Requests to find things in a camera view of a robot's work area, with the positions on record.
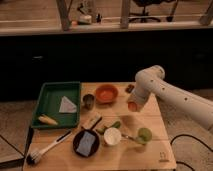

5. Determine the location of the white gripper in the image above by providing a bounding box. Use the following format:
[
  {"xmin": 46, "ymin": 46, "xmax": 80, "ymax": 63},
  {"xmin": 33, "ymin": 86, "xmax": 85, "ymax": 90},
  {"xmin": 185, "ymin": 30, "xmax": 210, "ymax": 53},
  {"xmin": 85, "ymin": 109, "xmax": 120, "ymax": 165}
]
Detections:
[{"xmin": 128, "ymin": 87, "xmax": 150, "ymax": 109}]

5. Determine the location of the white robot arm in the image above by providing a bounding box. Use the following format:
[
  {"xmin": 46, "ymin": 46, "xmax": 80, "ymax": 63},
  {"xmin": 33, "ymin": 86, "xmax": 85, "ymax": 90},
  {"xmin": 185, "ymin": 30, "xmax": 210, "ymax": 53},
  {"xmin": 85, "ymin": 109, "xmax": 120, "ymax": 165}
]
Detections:
[{"xmin": 128, "ymin": 65, "xmax": 213, "ymax": 134}]

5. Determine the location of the orange bowl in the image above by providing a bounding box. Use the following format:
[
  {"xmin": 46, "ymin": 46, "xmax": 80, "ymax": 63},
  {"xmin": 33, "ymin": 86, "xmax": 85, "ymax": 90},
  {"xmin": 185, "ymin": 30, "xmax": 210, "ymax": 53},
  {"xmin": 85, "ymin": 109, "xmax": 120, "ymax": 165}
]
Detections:
[{"xmin": 95, "ymin": 84, "xmax": 118, "ymax": 104}]

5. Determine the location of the green cucumber toy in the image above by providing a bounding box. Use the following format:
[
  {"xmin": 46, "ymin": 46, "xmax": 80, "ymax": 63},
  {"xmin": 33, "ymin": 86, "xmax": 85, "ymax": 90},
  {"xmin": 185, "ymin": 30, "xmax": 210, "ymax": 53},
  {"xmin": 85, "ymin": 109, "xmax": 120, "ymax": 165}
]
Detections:
[{"xmin": 96, "ymin": 121, "xmax": 121, "ymax": 135}]

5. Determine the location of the green cup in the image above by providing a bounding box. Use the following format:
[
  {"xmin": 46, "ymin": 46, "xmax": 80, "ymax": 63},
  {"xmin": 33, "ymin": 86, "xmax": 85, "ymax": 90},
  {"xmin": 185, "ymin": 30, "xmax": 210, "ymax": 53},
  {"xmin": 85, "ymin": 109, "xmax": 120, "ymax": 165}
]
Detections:
[{"xmin": 136, "ymin": 128, "xmax": 152, "ymax": 145}]

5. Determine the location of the metal spoon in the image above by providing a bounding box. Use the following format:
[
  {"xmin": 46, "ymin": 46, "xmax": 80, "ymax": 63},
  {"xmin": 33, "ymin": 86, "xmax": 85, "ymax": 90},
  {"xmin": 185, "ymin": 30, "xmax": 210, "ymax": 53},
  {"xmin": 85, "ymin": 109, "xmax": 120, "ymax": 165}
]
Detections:
[{"xmin": 121, "ymin": 134, "xmax": 135, "ymax": 141}]

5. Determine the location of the small metal cup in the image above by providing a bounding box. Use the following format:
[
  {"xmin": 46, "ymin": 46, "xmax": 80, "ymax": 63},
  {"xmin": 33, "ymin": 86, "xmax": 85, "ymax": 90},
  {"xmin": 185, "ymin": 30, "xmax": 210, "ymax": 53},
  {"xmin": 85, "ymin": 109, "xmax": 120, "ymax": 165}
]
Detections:
[{"xmin": 83, "ymin": 94, "xmax": 95, "ymax": 110}]

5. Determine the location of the white cup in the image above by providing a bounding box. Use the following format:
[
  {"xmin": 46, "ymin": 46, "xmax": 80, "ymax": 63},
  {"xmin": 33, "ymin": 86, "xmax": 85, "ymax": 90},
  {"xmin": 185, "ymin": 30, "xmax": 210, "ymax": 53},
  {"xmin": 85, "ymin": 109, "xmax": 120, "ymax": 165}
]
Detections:
[{"xmin": 104, "ymin": 128, "xmax": 121, "ymax": 146}]

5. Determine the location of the black office chair base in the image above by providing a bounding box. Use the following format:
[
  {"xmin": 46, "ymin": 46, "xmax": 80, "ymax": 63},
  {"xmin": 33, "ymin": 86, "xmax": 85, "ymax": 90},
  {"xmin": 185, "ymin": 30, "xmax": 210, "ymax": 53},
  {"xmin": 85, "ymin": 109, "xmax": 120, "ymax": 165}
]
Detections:
[{"xmin": 129, "ymin": 0, "xmax": 160, "ymax": 23}]

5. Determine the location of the white folded cloth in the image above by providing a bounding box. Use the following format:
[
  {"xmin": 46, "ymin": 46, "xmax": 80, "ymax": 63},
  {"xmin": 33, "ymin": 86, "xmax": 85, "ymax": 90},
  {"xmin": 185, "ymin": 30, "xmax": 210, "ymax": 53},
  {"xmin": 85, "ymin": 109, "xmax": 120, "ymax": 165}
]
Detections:
[{"xmin": 59, "ymin": 96, "xmax": 77, "ymax": 113}]

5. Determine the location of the blue sponge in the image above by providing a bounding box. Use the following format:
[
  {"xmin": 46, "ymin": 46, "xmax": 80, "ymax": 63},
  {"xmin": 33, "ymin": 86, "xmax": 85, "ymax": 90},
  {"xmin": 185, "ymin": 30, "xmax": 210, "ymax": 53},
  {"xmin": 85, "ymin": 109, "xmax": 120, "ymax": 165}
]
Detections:
[{"xmin": 76, "ymin": 131, "xmax": 95, "ymax": 157}]

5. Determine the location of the black plate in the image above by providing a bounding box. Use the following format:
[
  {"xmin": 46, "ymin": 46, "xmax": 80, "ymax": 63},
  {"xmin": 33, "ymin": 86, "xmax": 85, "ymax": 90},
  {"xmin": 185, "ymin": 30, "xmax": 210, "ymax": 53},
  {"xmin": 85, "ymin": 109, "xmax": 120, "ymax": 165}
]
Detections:
[{"xmin": 73, "ymin": 130, "xmax": 100, "ymax": 158}]

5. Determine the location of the green plastic tray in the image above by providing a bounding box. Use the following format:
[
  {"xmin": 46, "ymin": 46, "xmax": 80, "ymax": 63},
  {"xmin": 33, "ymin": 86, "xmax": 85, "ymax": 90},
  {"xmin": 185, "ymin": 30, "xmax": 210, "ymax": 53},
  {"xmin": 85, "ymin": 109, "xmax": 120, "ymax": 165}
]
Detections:
[{"xmin": 31, "ymin": 82, "xmax": 81, "ymax": 129}]

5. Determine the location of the yellow corn cob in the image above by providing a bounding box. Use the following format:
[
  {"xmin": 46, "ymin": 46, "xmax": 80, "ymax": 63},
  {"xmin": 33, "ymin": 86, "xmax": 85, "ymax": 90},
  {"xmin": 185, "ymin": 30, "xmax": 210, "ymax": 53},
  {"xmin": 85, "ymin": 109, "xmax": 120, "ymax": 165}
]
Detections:
[{"xmin": 38, "ymin": 116, "xmax": 58, "ymax": 125}]

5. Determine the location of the white dish brush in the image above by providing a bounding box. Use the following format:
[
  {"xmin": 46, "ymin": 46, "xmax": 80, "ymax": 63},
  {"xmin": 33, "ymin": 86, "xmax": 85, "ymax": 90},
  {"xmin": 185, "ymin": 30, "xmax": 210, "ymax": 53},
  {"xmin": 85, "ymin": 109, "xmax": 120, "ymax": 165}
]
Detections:
[{"xmin": 26, "ymin": 131, "xmax": 71, "ymax": 165}]

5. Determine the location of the black floor cable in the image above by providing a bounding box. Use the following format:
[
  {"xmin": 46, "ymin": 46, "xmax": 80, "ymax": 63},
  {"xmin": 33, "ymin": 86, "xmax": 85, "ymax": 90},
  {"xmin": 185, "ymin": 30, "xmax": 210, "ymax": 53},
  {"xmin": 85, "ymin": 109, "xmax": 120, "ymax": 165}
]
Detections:
[{"xmin": 170, "ymin": 133, "xmax": 213, "ymax": 171}]

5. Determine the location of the black handled scraper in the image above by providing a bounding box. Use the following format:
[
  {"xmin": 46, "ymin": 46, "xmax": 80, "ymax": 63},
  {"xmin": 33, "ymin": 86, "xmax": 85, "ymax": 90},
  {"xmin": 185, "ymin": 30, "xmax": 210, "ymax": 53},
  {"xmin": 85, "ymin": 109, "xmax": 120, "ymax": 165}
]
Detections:
[{"xmin": 81, "ymin": 114, "xmax": 102, "ymax": 129}]

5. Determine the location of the wooden post middle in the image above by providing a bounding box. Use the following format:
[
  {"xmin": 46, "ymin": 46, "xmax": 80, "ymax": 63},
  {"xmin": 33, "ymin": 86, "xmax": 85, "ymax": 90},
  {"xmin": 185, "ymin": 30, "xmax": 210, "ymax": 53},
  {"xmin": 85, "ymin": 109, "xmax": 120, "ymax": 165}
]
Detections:
[{"xmin": 120, "ymin": 0, "xmax": 130, "ymax": 29}]

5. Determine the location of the wooden post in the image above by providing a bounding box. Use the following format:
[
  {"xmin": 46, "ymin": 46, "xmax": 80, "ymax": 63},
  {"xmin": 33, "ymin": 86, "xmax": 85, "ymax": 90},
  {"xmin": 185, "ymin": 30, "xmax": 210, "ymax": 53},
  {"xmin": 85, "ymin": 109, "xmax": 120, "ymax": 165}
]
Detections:
[
  {"xmin": 56, "ymin": 0, "xmax": 73, "ymax": 31},
  {"xmin": 120, "ymin": 0, "xmax": 130, "ymax": 29}
]

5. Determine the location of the wooden post left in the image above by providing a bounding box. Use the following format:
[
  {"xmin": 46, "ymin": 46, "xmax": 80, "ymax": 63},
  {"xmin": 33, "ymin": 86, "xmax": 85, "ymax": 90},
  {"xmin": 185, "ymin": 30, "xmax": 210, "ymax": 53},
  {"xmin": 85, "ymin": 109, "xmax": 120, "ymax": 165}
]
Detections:
[{"xmin": 56, "ymin": 0, "xmax": 73, "ymax": 31}]

